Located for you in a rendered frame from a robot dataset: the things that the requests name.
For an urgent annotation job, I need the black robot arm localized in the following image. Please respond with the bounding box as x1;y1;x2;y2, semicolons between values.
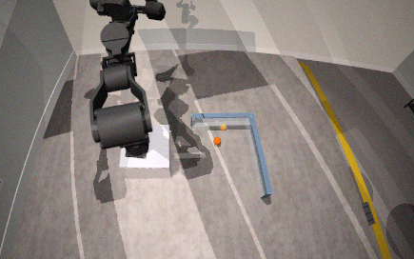
89;0;152;159

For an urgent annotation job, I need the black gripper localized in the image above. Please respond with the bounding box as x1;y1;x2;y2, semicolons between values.
89;0;166;36

